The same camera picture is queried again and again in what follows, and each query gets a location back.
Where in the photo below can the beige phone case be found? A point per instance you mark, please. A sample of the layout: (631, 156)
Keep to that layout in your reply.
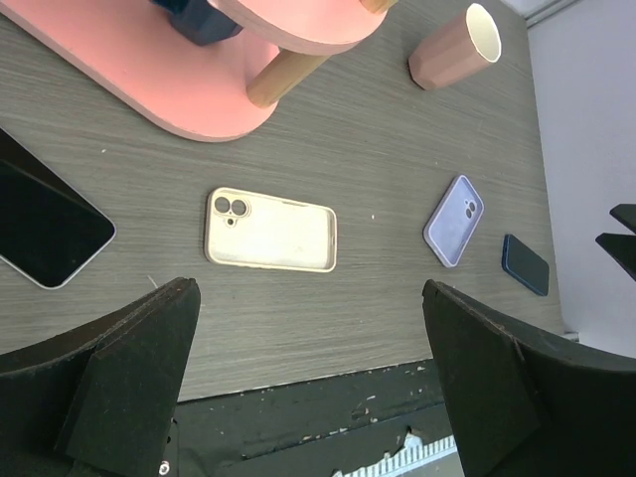
(249, 229)

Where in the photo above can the dark blue cup on shelf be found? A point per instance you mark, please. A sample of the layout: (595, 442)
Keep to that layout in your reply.
(198, 21)

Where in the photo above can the pink tiered wooden shelf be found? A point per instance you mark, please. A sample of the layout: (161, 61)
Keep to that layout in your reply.
(213, 93)

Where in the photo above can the white slotted cable duct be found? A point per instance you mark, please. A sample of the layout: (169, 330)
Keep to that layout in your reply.
(413, 455)

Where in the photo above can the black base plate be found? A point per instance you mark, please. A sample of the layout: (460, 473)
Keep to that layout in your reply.
(312, 428)

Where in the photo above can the white-edged black phone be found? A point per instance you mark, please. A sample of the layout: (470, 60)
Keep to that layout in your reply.
(49, 231)

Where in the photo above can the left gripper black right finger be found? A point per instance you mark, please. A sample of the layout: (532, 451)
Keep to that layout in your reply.
(523, 401)

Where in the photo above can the lilac phone case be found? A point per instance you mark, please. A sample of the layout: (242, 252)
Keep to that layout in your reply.
(454, 221)

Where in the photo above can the dark blue phone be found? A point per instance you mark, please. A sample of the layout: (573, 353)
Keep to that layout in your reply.
(526, 266)

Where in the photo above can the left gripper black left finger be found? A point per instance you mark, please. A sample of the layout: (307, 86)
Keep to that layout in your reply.
(98, 400)

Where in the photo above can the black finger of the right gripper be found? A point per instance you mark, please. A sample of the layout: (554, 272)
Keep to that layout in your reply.
(622, 248)

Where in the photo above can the pink ceramic mug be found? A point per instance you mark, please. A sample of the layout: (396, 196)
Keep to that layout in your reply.
(463, 47)

